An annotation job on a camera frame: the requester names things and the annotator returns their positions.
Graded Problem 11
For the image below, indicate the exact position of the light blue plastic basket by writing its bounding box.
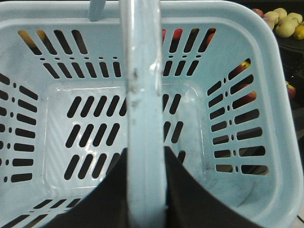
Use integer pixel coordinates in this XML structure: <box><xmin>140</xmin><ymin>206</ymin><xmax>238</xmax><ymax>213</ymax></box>
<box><xmin>0</xmin><ymin>0</ymin><xmax>303</xmax><ymax>228</ymax></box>

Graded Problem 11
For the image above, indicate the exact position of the red apple near left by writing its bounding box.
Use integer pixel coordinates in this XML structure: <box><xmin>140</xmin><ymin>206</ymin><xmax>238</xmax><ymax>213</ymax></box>
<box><xmin>286</xmin><ymin>81</ymin><xmax>296</xmax><ymax>100</ymax></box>

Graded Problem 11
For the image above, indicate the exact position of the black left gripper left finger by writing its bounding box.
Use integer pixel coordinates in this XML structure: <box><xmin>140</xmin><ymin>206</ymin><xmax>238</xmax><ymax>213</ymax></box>
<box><xmin>47</xmin><ymin>148</ymin><xmax>129</xmax><ymax>228</ymax></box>

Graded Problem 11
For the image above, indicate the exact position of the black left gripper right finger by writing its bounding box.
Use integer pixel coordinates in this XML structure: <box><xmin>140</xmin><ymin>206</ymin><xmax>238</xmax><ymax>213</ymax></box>
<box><xmin>164</xmin><ymin>146</ymin><xmax>261</xmax><ymax>228</ymax></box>

